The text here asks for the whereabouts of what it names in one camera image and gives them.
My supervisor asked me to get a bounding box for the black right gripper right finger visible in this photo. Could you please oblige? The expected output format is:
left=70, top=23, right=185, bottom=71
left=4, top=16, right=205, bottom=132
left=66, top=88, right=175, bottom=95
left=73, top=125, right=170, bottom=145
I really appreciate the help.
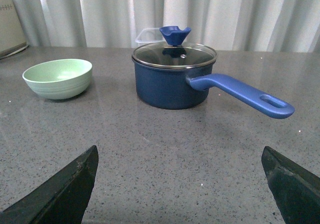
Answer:
left=261, top=146, right=320, bottom=224

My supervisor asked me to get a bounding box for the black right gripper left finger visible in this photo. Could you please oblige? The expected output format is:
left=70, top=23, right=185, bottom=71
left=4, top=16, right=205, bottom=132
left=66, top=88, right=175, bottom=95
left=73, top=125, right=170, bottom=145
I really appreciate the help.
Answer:
left=0, top=145, right=99, bottom=224

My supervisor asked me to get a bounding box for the light green bowl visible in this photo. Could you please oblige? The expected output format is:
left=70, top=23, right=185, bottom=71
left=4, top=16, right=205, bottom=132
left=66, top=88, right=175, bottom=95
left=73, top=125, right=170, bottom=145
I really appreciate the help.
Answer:
left=22, top=59, right=93, bottom=100

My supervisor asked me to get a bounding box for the cream toaster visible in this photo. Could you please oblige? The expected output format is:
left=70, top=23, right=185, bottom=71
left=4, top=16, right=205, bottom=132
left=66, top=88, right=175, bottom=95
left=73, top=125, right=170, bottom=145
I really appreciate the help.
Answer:
left=0, top=0, right=28, bottom=59

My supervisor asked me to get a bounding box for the glass lid with blue knob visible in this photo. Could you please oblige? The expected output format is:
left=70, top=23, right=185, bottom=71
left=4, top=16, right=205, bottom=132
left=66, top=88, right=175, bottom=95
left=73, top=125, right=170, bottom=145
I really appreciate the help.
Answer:
left=131, top=26, right=217, bottom=70

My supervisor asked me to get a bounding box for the clear plastic container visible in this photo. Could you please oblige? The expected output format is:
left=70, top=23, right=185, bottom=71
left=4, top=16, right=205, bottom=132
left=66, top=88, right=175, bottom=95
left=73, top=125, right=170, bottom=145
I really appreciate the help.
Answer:
left=135, top=27, right=165, bottom=47

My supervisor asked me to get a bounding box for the blue saucepan with handle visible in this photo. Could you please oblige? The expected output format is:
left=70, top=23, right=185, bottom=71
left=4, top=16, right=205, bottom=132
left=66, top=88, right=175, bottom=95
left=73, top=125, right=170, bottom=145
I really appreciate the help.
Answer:
left=133, top=61, right=295, bottom=119

